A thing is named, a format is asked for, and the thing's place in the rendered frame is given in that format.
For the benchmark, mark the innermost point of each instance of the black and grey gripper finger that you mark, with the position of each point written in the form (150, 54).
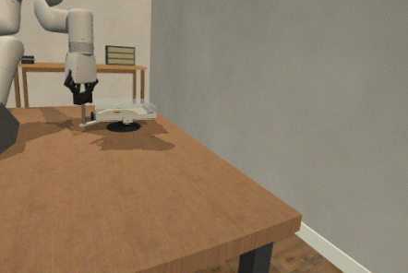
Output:
(89, 89)
(75, 90)

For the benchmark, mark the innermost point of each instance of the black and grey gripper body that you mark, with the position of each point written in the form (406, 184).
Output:
(82, 66)

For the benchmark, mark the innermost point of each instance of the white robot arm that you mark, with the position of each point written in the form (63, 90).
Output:
(78, 25)

